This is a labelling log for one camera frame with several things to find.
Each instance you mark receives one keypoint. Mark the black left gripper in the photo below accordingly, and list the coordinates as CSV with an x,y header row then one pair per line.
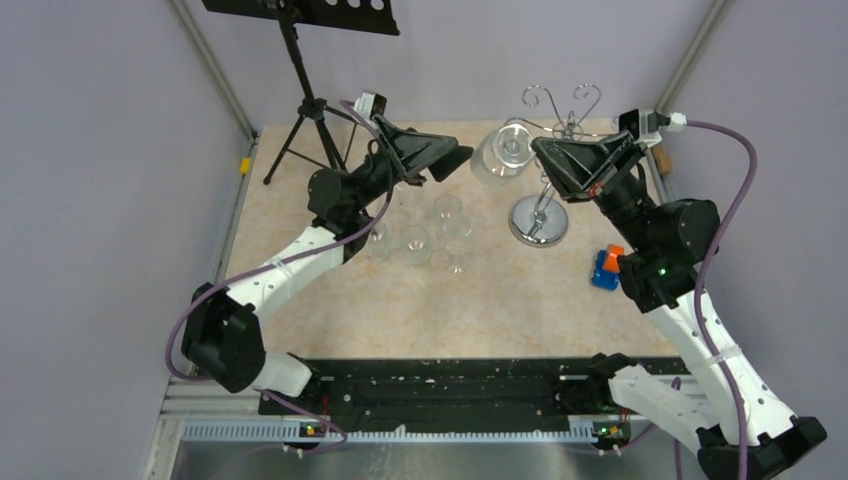
x,y
409,153

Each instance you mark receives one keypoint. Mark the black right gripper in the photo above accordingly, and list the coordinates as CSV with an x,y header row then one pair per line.
x,y
577,167

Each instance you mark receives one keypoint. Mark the ribbed clear wine glass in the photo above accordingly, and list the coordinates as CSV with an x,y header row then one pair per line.
x,y
379,242

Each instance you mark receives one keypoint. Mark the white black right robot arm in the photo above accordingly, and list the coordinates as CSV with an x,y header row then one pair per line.
x,y
744,430

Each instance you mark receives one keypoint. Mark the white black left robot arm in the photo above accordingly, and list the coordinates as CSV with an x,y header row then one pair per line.
x,y
223,325

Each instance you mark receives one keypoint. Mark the chrome wine glass rack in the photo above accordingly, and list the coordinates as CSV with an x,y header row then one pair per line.
x,y
542,221

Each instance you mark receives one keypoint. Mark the blue orange toy truck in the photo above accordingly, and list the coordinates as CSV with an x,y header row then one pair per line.
x,y
606,269

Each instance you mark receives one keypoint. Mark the black music stand tripod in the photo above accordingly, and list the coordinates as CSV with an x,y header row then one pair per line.
x,y
374,17

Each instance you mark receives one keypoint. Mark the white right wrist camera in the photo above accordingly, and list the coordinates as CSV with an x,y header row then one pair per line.
x,y
646,126

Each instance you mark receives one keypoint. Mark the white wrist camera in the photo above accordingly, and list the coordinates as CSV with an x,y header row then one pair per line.
x,y
369,104
646,126

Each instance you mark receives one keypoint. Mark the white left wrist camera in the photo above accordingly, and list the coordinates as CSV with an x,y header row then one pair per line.
x,y
369,104

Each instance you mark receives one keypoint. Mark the wooden block at wall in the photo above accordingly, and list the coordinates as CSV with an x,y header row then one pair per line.
x,y
664,163

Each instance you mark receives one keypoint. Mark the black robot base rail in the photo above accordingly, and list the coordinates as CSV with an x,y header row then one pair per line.
x,y
552,399

